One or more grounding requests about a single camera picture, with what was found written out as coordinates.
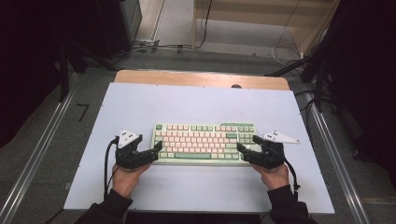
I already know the person's right hand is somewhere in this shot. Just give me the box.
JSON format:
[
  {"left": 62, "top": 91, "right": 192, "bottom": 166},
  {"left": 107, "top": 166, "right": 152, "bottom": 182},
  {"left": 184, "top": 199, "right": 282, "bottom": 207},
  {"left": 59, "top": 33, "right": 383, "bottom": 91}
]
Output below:
[{"left": 251, "top": 162, "right": 290, "bottom": 191}]

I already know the white floor cable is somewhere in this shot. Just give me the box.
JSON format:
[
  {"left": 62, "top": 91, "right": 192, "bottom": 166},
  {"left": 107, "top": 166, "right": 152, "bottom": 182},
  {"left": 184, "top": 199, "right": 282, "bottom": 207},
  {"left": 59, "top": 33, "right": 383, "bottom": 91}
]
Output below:
[{"left": 270, "top": 0, "right": 305, "bottom": 68}]

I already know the light wooden shelf unit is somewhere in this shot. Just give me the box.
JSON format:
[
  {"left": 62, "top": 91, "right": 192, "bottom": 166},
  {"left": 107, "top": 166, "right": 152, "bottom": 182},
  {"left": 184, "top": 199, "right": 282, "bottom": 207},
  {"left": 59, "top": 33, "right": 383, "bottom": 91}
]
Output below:
[{"left": 191, "top": 0, "right": 340, "bottom": 58}]

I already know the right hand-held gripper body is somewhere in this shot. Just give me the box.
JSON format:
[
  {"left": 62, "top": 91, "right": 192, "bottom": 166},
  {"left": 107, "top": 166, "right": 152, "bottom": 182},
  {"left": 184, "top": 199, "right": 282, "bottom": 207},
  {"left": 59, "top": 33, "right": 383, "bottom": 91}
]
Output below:
[{"left": 258, "top": 130, "right": 301, "bottom": 171}]

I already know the green and pink keyboard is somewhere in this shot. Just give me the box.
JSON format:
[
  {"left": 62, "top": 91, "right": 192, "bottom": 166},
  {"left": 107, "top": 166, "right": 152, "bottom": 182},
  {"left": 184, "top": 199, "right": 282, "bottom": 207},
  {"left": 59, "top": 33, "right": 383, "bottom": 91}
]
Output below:
[{"left": 148, "top": 121, "right": 262, "bottom": 166}]

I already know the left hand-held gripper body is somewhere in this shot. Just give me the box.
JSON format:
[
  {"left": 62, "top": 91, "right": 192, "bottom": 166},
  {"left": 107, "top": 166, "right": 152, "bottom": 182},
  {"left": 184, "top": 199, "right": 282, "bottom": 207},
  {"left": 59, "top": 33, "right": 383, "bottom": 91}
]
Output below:
[{"left": 115, "top": 129, "right": 144, "bottom": 171}]

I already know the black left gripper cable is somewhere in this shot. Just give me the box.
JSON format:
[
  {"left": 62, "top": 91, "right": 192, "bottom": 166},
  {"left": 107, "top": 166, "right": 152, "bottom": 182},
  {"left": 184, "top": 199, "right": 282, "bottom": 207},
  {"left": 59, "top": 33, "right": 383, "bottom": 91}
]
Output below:
[{"left": 103, "top": 138, "right": 120, "bottom": 198}]

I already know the black metal stand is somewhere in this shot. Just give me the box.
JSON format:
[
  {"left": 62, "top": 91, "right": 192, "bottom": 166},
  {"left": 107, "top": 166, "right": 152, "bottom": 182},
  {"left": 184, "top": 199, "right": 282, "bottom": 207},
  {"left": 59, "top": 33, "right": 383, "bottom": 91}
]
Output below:
[
  {"left": 57, "top": 40, "right": 120, "bottom": 102},
  {"left": 264, "top": 52, "right": 332, "bottom": 113}
]

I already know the wooden table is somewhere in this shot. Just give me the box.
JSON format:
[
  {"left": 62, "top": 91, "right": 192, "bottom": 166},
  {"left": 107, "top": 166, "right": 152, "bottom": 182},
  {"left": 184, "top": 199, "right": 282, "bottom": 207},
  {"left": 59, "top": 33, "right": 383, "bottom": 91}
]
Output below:
[{"left": 114, "top": 69, "right": 291, "bottom": 91}]

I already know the white table board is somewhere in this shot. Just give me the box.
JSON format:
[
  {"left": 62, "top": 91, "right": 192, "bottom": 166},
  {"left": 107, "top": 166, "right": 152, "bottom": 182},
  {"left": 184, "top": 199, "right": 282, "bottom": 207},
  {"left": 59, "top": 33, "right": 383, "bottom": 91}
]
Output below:
[{"left": 64, "top": 82, "right": 335, "bottom": 215}]

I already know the dark cabinet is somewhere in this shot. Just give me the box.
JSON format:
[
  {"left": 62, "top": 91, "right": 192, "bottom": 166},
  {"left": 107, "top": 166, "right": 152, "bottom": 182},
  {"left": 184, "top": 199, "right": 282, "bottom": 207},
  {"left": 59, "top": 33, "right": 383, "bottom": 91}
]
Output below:
[{"left": 96, "top": 0, "right": 144, "bottom": 60}]

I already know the dark curtain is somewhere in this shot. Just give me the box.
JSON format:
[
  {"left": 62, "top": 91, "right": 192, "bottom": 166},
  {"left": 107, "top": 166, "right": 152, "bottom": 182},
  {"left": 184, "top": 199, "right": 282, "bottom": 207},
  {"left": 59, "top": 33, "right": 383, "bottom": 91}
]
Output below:
[
  {"left": 323, "top": 0, "right": 396, "bottom": 188},
  {"left": 0, "top": 0, "right": 106, "bottom": 148}
]

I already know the black hanging cable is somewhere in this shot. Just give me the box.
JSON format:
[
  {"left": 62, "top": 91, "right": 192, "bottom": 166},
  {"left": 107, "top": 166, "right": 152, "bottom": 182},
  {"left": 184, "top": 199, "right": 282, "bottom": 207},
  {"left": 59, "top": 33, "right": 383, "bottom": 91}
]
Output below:
[{"left": 198, "top": 0, "right": 215, "bottom": 49}]

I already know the person's left hand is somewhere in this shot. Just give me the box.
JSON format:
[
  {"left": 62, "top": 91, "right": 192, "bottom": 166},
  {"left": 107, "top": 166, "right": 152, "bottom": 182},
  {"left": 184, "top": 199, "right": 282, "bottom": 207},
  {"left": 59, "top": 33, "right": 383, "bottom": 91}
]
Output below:
[{"left": 111, "top": 162, "right": 152, "bottom": 199}]

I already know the aluminium floor rail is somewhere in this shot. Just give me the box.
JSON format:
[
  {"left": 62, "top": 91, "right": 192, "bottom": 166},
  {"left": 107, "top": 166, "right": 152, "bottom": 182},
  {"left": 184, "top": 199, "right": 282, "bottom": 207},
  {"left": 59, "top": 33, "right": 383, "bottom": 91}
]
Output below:
[
  {"left": 0, "top": 90, "right": 76, "bottom": 224},
  {"left": 306, "top": 92, "right": 372, "bottom": 224}
]

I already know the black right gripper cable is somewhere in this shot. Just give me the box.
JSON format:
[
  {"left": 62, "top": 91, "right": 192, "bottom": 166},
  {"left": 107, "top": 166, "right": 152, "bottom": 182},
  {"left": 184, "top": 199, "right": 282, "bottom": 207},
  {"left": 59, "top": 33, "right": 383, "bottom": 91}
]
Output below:
[{"left": 281, "top": 157, "right": 302, "bottom": 201}]

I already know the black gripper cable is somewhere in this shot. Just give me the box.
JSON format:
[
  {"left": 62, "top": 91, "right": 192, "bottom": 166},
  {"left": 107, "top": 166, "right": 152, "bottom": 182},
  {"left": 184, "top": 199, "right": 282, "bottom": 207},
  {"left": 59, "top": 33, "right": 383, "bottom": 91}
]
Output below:
[
  {"left": 103, "top": 138, "right": 120, "bottom": 198},
  {"left": 281, "top": 157, "right": 302, "bottom": 201}
]

